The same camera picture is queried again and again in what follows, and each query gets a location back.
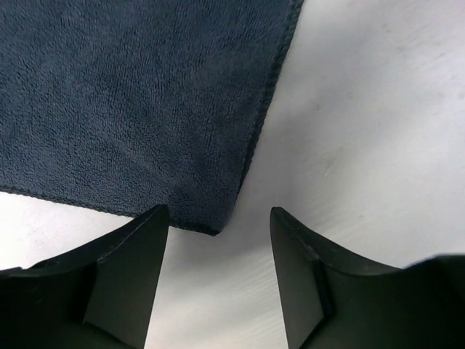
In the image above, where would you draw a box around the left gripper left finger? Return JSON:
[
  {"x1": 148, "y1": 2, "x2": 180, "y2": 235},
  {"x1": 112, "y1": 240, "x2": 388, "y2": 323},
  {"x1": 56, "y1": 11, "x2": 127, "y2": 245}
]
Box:
[{"x1": 1, "y1": 205, "x2": 169, "y2": 348}]

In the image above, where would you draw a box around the dark navy towel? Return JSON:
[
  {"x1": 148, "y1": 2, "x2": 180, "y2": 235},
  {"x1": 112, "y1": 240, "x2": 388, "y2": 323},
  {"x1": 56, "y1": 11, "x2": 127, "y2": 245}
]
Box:
[{"x1": 1, "y1": 1, "x2": 302, "y2": 236}]

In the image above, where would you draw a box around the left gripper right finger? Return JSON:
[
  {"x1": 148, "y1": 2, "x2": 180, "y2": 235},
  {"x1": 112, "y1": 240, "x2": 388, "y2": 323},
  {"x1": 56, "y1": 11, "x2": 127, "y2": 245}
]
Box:
[{"x1": 270, "y1": 207, "x2": 464, "y2": 348}]

